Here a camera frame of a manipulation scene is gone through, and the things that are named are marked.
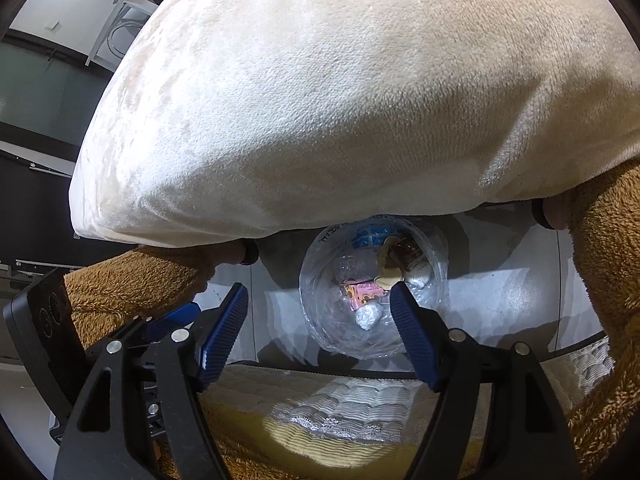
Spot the brown paper scrap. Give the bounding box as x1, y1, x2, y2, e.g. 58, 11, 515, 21
374, 247, 404, 286

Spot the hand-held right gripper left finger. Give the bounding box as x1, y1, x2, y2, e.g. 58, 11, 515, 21
52, 282, 250, 480

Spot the dark framed glass door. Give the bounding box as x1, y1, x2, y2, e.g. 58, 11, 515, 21
0, 32, 117, 147

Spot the black wardrobe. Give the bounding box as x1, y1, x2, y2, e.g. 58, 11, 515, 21
0, 139, 77, 283

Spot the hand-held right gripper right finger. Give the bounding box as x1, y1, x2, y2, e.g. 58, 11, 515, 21
388, 282, 582, 480

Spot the white crumpled tissue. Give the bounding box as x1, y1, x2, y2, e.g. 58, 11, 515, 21
404, 260, 434, 289

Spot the person's brown fleece leg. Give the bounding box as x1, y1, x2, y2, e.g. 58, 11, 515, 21
564, 159, 640, 480
64, 241, 242, 352

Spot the bin with clear liner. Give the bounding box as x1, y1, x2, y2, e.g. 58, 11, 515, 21
298, 214, 450, 360

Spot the white quilted mat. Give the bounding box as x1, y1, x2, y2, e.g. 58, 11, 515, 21
197, 332, 617, 467

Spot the cream plush bed blanket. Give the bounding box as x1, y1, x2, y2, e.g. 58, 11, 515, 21
67, 0, 640, 249

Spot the person's brown fleece right leg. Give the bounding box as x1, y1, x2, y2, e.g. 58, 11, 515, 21
564, 159, 640, 480

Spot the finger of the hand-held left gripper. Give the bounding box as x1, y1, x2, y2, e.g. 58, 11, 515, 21
87, 302, 202, 357

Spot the metal wire chair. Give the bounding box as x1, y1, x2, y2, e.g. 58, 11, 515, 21
107, 14, 147, 57

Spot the pink wrapper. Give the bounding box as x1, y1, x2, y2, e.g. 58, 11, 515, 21
342, 282, 384, 312

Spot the person's brown fleece left leg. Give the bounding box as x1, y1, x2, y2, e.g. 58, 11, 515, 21
64, 241, 242, 352

